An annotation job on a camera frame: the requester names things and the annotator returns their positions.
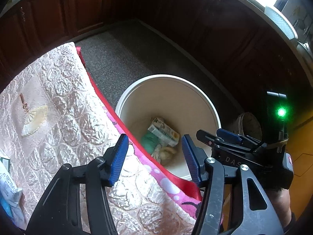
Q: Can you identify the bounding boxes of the white basin on counter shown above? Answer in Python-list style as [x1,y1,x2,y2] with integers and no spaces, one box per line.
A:
[264,6,298,40]

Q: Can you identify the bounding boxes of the dark wood kitchen cabinets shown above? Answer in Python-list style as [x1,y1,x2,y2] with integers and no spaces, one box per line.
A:
[0,0,118,89]

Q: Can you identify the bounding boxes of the cardboard carton in bin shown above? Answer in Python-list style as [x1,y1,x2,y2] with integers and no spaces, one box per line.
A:
[148,117,180,147]

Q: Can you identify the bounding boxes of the white round trash bin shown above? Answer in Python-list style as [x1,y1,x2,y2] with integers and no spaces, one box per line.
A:
[114,74,222,181]

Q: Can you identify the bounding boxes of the old dirty paint bucket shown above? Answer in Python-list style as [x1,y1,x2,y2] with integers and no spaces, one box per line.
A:
[232,112,262,140]

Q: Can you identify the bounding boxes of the pink quilted table cloth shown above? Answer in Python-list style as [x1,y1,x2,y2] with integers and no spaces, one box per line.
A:
[1,42,194,234]

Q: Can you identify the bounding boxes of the person's right hand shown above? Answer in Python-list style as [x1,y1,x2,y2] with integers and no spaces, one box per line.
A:
[266,189,292,227]

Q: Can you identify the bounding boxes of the crumpled tissue in bin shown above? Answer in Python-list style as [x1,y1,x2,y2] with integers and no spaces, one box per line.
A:
[151,144,177,165]

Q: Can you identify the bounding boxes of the white printed snack packet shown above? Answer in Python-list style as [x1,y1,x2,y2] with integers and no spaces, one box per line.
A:
[1,162,25,229]

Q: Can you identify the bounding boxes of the teal blue snack packet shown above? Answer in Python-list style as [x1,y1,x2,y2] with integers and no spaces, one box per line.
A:
[0,157,10,172]

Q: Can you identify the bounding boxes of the green wrapper in bin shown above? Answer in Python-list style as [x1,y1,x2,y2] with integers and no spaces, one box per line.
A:
[141,130,159,155]

